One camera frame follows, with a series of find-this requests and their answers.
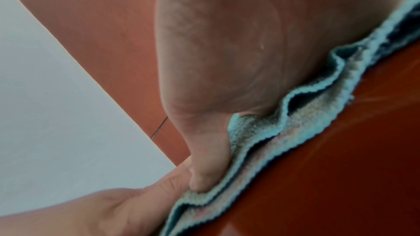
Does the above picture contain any red wooden nightstand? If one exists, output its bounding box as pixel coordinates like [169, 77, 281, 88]
[187, 40, 420, 236]

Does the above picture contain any teal cleaning cloth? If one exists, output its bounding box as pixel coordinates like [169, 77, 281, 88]
[158, 0, 420, 236]

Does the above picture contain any person's right hand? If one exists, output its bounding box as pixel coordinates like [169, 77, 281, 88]
[154, 0, 420, 194]

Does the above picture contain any person's left hand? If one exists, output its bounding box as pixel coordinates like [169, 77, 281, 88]
[0, 154, 195, 236]

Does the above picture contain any red wooden wall panel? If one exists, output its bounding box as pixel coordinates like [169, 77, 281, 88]
[0, 0, 195, 167]

